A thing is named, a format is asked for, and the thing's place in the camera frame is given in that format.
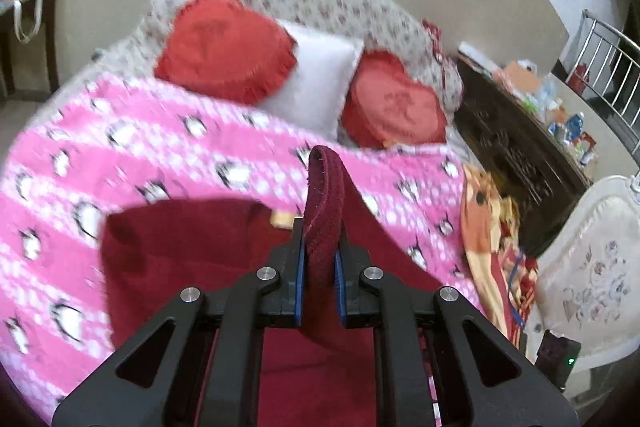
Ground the dark red sweater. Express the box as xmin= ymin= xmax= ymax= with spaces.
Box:
xmin=101 ymin=146 xmax=439 ymax=426

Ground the white upholstered chair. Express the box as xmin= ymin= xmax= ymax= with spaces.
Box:
xmin=525 ymin=176 xmax=639 ymax=372

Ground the orange patterned blanket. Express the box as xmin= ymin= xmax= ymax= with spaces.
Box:
xmin=461 ymin=164 xmax=538 ymax=347

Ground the dark carved wooden cabinet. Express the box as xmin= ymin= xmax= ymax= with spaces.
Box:
xmin=454 ymin=60 xmax=590 ymax=258

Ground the pink penguin blanket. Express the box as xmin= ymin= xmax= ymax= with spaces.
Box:
xmin=1 ymin=74 xmax=485 ymax=426

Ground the white square pillow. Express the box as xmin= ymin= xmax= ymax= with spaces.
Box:
xmin=258 ymin=20 xmax=364 ymax=140

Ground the metal stair railing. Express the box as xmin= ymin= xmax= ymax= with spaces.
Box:
xmin=565 ymin=10 xmax=639 ymax=155

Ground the right red heart pillow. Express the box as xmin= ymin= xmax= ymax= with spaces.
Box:
xmin=341 ymin=51 xmax=447 ymax=150

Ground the red heart pillow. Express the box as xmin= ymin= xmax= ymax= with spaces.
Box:
xmin=341 ymin=51 xmax=447 ymax=150
xmin=154 ymin=0 xmax=297 ymax=105

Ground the left red heart pillow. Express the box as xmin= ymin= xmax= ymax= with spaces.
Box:
xmin=154 ymin=0 xmax=297 ymax=105

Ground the dark wooden side table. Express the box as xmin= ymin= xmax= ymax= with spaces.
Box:
xmin=1 ymin=0 xmax=60 ymax=103

